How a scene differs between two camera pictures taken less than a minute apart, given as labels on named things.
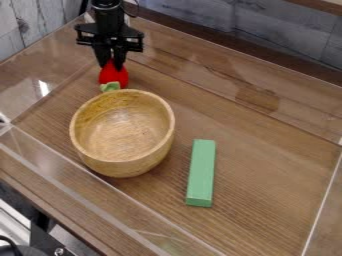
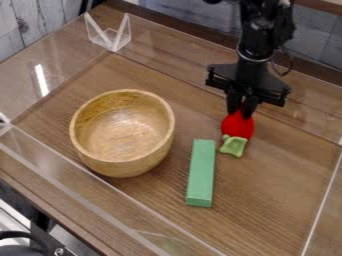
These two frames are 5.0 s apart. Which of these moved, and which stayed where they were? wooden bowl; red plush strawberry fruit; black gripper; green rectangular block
Moved: red plush strawberry fruit; black gripper
Stayed: wooden bowl; green rectangular block
